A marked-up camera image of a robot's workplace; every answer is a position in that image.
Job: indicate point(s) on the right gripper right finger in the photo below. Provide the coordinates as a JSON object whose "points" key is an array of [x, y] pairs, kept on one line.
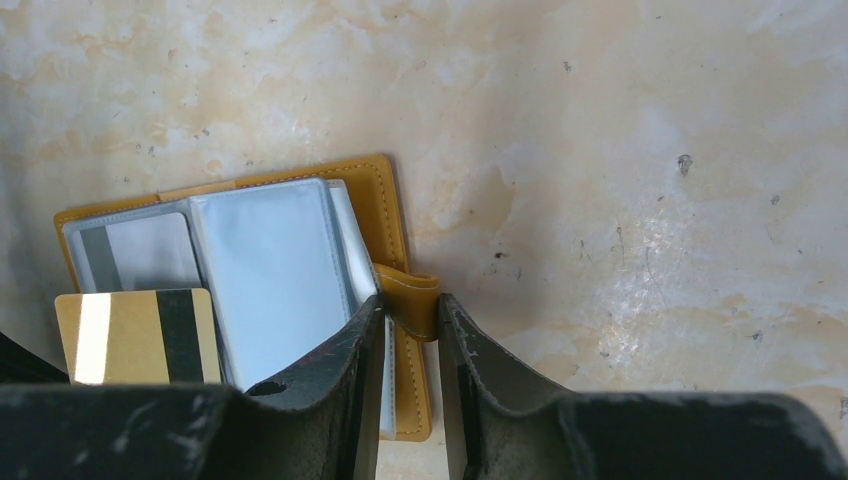
{"points": [[504, 420]]}

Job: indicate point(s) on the thin white credit card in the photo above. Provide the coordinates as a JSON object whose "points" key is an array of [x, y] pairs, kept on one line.
{"points": [[150, 253]]}

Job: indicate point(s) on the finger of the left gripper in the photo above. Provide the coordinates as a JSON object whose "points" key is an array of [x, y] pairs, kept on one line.
{"points": [[19, 365]]}

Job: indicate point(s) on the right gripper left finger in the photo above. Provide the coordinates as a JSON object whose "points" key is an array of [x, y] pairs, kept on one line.
{"points": [[316, 419]]}

